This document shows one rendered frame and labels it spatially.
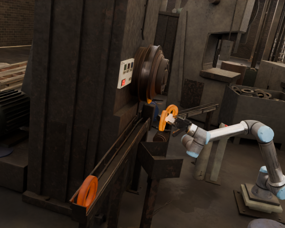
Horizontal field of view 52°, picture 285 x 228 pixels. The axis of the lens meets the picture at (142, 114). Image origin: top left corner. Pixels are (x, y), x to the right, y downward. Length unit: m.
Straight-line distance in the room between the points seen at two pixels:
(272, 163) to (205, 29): 2.91
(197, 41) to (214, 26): 0.35
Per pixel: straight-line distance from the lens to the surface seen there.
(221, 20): 4.93
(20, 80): 5.90
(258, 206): 2.95
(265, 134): 2.43
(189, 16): 5.09
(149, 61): 2.18
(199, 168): 3.20
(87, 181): 1.50
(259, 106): 4.47
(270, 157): 2.58
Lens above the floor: 1.52
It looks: 18 degrees down
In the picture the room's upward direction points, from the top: 9 degrees clockwise
